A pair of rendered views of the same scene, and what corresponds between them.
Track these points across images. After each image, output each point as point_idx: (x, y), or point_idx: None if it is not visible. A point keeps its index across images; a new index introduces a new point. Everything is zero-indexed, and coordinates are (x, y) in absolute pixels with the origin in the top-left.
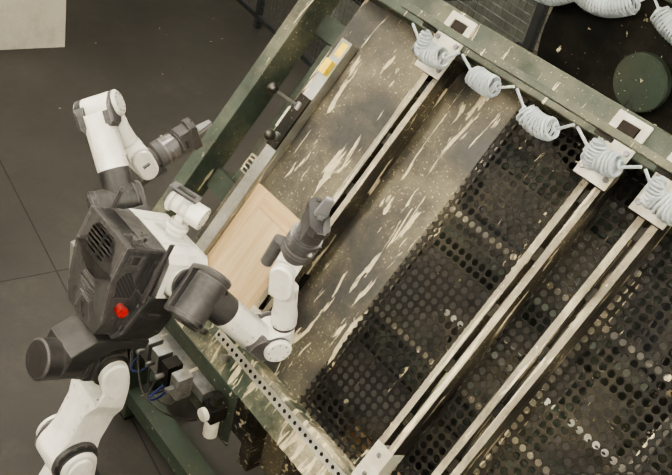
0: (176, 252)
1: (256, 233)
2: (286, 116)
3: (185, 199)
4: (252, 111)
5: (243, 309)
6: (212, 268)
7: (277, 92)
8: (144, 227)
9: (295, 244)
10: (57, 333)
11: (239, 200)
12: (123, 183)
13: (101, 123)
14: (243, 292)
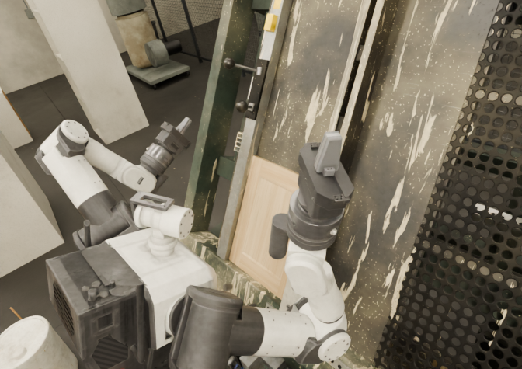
0: (161, 281)
1: (267, 201)
2: (253, 85)
3: (154, 209)
4: (227, 98)
5: (272, 322)
6: (206, 294)
7: (234, 65)
8: (120, 260)
9: (304, 225)
10: None
11: (242, 177)
12: (102, 211)
13: (58, 158)
14: (276, 259)
